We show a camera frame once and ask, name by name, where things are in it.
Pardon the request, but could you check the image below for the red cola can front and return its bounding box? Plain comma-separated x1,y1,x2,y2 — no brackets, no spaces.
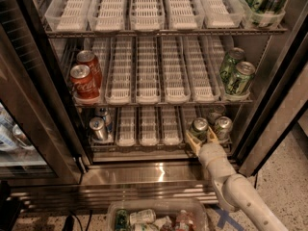
70,64,99,99

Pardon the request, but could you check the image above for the fridge glass door left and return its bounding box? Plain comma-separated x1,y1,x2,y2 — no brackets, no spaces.
0,0,82,187

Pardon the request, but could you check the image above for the silver blue can front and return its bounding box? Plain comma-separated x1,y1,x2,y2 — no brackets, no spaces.
90,116,108,141

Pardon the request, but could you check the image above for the silver blue can rear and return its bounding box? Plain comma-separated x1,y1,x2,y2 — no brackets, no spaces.
95,108,113,133

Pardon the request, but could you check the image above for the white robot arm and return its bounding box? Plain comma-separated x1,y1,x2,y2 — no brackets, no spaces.
186,130,288,231

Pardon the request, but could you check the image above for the shelf tray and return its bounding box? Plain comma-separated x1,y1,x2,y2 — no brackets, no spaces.
115,107,136,146
161,107,182,145
183,37,219,103
160,37,191,104
136,37,161,104
239,0,285,30
200,0,244,29
45,0,91,32
129,0,165,31
165,0,205,30
140,107,159,146
105,38,132,105
88,0,127,32

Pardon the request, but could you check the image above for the blue tape cross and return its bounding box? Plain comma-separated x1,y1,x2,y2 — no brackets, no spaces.
214,207,244,231

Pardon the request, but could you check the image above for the red cola can rear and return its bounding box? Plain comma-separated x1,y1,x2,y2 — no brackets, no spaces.
76,50,102,89

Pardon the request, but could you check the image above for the fridge right door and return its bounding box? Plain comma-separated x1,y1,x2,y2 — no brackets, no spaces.
232,3,308,176

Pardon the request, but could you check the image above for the red bottle in bin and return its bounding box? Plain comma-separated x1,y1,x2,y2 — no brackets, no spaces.
175,210,194,231

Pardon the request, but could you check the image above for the red cola can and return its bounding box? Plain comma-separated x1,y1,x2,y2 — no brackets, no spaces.
70,64,99,99
76,50,102,89

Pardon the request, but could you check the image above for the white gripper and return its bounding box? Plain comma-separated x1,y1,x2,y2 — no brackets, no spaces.
186,127,236,179

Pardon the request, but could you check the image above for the white can in bin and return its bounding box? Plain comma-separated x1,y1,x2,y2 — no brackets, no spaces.
129,209,156,225

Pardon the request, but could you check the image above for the clear plastic bin on floor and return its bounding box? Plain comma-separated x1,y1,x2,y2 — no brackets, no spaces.
106,198,209,231

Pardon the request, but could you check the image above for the silver blue can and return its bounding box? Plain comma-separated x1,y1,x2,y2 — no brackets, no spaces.
95,108,113,133
90,116,108,141

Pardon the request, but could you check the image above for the green can in bin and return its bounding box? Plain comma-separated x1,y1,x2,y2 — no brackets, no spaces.
115,209,129,231

